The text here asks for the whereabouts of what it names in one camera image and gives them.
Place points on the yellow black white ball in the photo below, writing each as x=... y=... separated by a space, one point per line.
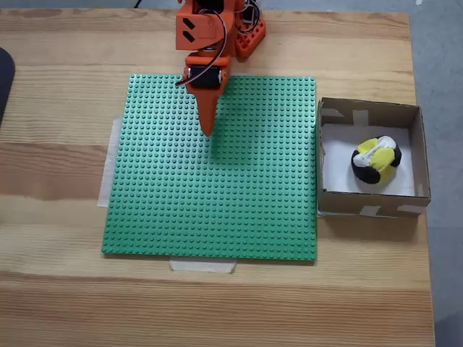
x=372 y=173

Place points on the brown cardboard box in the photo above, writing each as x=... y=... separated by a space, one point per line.
x=376 y=206

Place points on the green studded baseplate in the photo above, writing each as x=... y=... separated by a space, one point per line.
x=162 y=217

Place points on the masking tape strip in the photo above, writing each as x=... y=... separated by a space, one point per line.
x=106 y=180
x=202 y=266

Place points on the white paper sheet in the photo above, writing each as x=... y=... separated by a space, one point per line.
x=336 y=166

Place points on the black rounded object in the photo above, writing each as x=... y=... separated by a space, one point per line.
x=5 y=83

